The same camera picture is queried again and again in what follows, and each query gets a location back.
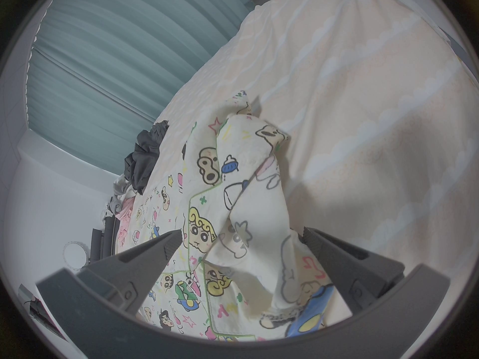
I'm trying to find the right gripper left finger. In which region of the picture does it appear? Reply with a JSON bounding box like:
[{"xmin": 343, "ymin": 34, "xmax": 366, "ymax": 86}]
[{"xmin": 77, "ymin": 229, "xmax": 183, "ymax": 315}]

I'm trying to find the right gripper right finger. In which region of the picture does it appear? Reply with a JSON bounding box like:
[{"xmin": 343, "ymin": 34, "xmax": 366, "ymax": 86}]
[{"xmin": 302, "ymin": 227, "xmax": 405, "ymax": 319}]

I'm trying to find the white printed pyjama top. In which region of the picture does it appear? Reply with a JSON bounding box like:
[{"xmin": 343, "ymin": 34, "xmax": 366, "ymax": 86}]
[{"xmin": 127, "ymin": 90, "xmax": 354, "ymax": 342}]

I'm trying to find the dark grey chest of drawers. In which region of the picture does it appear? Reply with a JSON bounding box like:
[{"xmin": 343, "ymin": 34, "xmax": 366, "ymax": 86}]
[{"xmin": 91, "ymin": 215, "xmax": 120, "ymax": 264}]

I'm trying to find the pink garment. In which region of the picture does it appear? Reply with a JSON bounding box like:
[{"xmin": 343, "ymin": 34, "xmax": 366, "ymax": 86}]
[{"xmin": 117, "ymin": 197, "xmax": 136, "ymax": 239}]

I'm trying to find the round white mirror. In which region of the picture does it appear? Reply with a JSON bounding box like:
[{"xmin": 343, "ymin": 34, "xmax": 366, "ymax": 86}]
[{"xmin": 63, "ymin": 242, "xmax": 88, "ymax": 270}]

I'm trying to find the grey garment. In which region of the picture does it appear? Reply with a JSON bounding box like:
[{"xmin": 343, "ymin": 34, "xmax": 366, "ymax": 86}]
[{"xmin": 112, "ymin": 176, "xmax": 132, "ymax": 198}]

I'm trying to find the black garment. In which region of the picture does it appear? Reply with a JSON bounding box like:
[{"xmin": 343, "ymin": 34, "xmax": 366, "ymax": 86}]
[{"xmin": 124, "ymin": 120, "xmax": 170, "ymax": 195}]

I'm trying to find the blue-green curtain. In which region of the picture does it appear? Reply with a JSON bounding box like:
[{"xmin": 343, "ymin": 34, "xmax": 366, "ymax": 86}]
[
  {"xmin": 26, "ymin": 47, "xmax": 154, "ymax": 177},
  {"xmin": 32, "ymin": 0, "xmax": 262, "ymax": 122}
]

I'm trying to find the bed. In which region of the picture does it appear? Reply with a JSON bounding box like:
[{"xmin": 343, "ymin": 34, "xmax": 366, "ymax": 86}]
[{"xmin": 109, "ymin": 0, "xmax": 479, "ymax": 336}]

